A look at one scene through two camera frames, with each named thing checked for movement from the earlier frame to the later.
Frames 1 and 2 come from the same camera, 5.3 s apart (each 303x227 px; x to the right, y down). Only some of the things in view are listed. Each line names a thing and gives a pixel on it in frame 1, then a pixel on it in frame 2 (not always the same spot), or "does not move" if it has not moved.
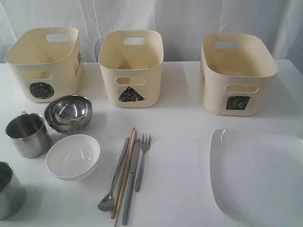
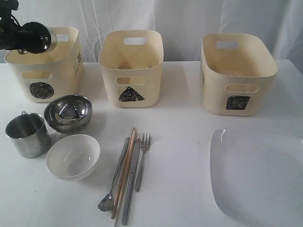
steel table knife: [134, 172] does not move
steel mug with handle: [29, 134] does not move
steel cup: [13, 196] -> [54, 40]
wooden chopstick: [132, 141] does not move
